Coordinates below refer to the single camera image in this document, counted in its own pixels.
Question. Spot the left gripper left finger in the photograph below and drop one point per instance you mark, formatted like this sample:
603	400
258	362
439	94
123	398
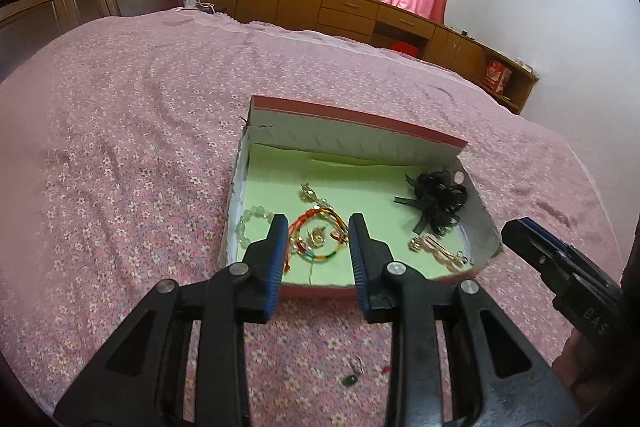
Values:
137	377

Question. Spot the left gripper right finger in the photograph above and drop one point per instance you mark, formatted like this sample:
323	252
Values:
497	376

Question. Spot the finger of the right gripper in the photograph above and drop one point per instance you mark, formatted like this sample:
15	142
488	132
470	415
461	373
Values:
536	229
539	255

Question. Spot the pink gold hair clip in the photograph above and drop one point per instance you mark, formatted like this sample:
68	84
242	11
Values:
454	261

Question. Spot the black feather hair accessory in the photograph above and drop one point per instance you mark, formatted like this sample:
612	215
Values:
438	199

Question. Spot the gold green stone earring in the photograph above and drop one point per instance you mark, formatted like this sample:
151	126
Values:
317	237

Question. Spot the right hand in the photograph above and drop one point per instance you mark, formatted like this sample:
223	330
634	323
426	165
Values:
603	382

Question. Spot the long wooden cabinet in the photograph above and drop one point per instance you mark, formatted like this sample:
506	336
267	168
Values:
379	24

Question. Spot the red box on shelf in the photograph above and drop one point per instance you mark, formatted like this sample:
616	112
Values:
497	75

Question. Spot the red item in cabinet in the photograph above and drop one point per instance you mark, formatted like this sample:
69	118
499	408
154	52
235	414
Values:
405	48

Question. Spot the red cardboard box green liner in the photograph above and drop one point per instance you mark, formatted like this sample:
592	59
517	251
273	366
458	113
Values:
294	155

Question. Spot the pink floral bedspread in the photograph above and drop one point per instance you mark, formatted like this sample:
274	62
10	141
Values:
118	143

